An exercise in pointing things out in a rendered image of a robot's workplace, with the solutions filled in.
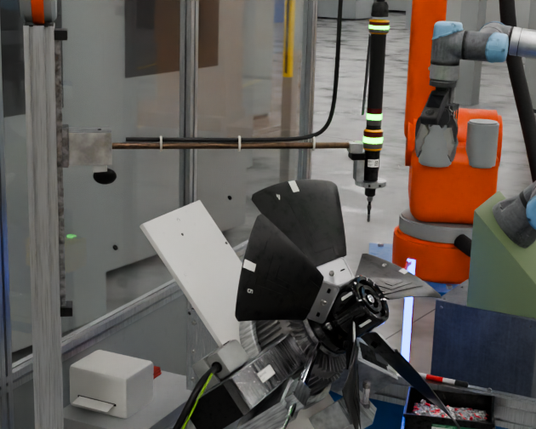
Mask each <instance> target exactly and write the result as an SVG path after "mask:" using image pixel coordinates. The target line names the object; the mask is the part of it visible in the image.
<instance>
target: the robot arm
mask: <svg viewBox="0 0 536 429"><path fill-rule="evenodd" d="M431 40H432V45H431V66H429V67H428V70H429V71H430V76H429V78H430V83H429V85H430V86H433V87H436V90H435V91H434V90H432V91H431V94H430V96H429V98H428V100H427V101H426V104H425V107H424V109H423V111H422V112H421V115H420V116H419V118H418V120H417V122H416V126H415V152H416V156H417V157H419V155H420V153H421V152H422V145H423V144H424V143H425V137H426V136H427V135H428V134H429V133H430V129H429V125H430V127H432V126H433V125H440V127H441V129H442V128H444V125H447V129H446V130H445V131H444V132H443V137H444V139H445V140H446V141H447V149H448V157H449V160H450V162H452V161H453V160H454V157H455V154H456V149H457V145H458V143H459V141H458V138H457V134H458V115H459V103H453V95H454V88H455V87H456V84H457V82H456V81H457V80H458V76H459V60H476V61H486V62H490V63H494V62H504V61H505V60H506V56H507V55H508V54H509V55H514V56H520V57H525V58H530V59H536V30H532V29H526V28H521V27H514V26H505V25H504V24H503V23H501V22H499V21H491V22H488V23H487V24H485V25H484V26H483V27H482V28H481V29H480V31H464V30H463V25H462V23H460V22H454V21H438V22H437V23H436V24H435V25H434V30H433V37H432V39H431ZM454 112H455V115H454ZM456 112H457V118H456ZM493 216H494V218H495V220H496V221H497V223H498V224H499V226H500V228H501V229H502V231H503V232H504V233H505V234H506V236H507V237H508V238H509V239H510V240H511V241H513V242H514V243H515V244H517V245H518V246H520V247H522V248H525V249H526V248H528V247H529V246H530V245H532V244H533V243H534V241H535V240H536V181H535V182H534V183H532V184H531V185H530V186H528V187H527V188H526V189H525V190H523V191H522V192H521V193H519V194H518V195H516V196H514V197H509V198H507V199H505V200H502V201H500V202H498V203H496V204H495V205H494V206H493Z"/></svg>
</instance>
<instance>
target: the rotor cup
mask: <svg viewBox="0 0 536 429"><path fill-rule="evenodd" d="M350 292H352V295H350V296H349V297H347V298H346V299H344V300H341V298H342V297H344V296H345V295H347V294H349V293H350ZM368 295H372V296H373V299H374V303H371V302H370V301H369V299H368ZM388 318H389V307H388V304H387V301H386V299H385V296H384V295H383V293H382V291H381V290H380V289H379V287H378V286H377V285H376V284H375V283H374V282H373V281H372V280H371V279H369V278H368V277H365V276H363V275H358V276H355V277H353V278H352V279H351V280H349V281H348V282H346V283H344V284H343V285H341V286H340V287H339V292H338V294H337V296H336V299H335V301H334V303H333V305H332V308H331V310H330V312H329V314H328V316H327V319H326V321H325V322H324V323H323V324H321V323H318V322H315V321H312V320H310V321H311V325H312V328H313V329H314V330H315V332H316V334H317V336H318V337H319V339H320V340H321V341H322V342H323V343H324V344H325V345H326V346H327V347H328V348H329V349H331V350H332V351H334V352H337V353H341V354H344V353H345V348H343V341H344V340H347V337H348V333H349V328H350V325H351V320H353V322H355V325H356V335H357V338H359V337H362V336H364V335H365V334H367V333H369V332H370V331H372V330H373V329H376V328H377V327H379V326H380V325H381V324H383V323H385V322H386V321H387V319H388ZM369 319H370V320H371V322H370V323H367V324H366V325H364V326H363V327H360V326H359V325H361V324H362V323H364V322H366V321H368V320H369Z"/></svg>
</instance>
